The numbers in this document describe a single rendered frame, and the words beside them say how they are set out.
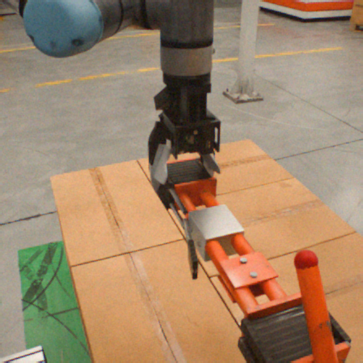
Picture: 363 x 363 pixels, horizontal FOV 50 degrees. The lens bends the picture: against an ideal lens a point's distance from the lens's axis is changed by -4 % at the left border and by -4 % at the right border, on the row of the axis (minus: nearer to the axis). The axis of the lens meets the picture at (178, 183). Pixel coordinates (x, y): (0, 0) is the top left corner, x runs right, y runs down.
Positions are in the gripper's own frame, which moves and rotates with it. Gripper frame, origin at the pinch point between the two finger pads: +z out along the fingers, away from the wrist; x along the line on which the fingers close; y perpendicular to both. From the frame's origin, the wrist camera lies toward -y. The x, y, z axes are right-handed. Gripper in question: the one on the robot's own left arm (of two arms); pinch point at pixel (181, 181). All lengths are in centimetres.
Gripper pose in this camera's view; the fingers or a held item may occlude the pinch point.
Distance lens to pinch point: 71.0
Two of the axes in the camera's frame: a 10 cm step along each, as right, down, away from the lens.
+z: 0.0, 8.4, 5.4
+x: 9.5, -1.8, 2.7
